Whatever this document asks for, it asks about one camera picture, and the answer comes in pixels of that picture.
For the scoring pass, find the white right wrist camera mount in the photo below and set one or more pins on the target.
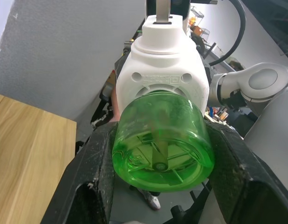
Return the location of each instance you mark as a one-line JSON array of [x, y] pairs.
[[186, 14]]

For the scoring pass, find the green bottle with white cap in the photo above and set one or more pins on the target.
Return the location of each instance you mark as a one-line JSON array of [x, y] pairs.
[[158, 121]]

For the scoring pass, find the white sneaker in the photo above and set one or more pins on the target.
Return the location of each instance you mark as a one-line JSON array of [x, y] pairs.
[[152, 200]]

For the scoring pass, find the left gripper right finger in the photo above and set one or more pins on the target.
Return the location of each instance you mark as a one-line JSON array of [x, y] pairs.
[[246, 186]]

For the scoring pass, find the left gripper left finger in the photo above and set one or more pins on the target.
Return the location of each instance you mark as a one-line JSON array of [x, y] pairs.
[[88, 175]]

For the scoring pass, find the white mosquito repellent heater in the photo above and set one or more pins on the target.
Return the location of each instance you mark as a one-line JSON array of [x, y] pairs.
[[162, 60]]

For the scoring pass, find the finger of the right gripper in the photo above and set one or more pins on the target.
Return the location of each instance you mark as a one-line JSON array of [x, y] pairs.
[[104, 109]]

